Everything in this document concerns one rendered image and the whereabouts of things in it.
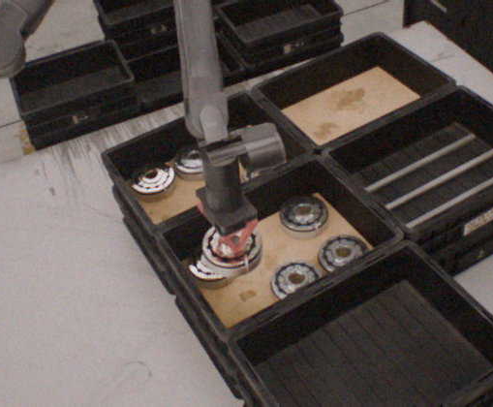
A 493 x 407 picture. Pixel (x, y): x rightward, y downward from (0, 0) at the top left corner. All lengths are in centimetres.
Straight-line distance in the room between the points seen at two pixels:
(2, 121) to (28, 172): 150
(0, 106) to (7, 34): 259
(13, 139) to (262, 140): 240
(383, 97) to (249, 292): 68
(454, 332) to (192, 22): 73
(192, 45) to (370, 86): 89
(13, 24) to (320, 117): 95
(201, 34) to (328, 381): 64
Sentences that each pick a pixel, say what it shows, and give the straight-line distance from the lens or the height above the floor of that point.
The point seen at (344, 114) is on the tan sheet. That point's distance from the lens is 182.
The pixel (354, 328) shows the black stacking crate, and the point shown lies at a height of 83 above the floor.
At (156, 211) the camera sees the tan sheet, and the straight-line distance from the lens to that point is 163.
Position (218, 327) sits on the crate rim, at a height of 93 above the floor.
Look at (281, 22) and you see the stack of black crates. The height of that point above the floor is 49.
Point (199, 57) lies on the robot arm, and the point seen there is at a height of 137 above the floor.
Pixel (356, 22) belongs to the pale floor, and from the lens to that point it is 375.
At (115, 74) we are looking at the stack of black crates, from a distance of 272.
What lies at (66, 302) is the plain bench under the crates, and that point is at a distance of 170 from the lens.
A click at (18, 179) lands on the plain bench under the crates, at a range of 205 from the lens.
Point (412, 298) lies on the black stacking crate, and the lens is 143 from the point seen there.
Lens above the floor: 197
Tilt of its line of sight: 42 degrees down
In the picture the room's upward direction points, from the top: 9 degrees counter-clockwise
